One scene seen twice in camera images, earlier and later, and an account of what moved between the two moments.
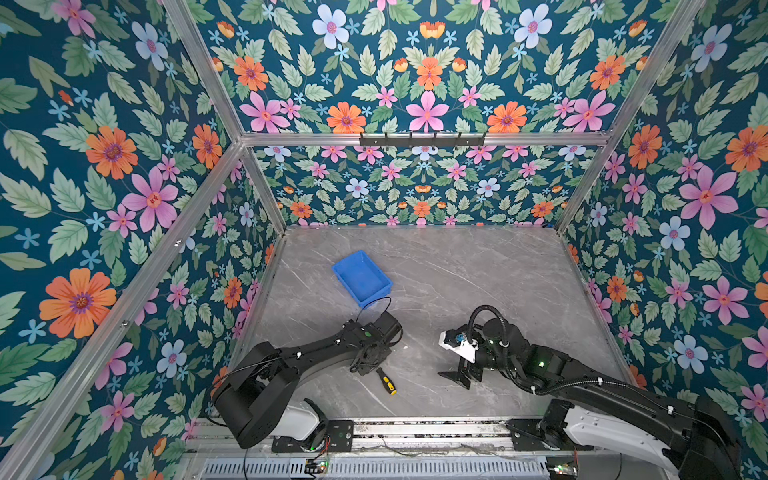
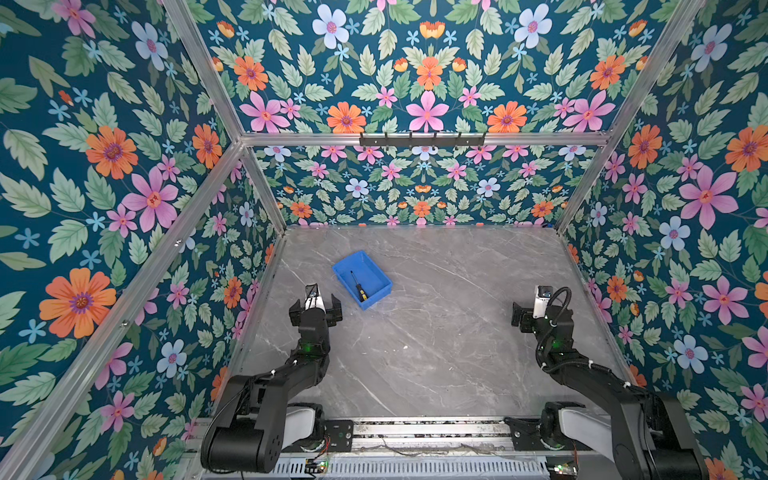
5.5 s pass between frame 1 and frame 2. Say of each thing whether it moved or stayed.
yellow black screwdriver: moved
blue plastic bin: stayed
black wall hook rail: stayed
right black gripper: moved
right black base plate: stayed
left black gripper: moved
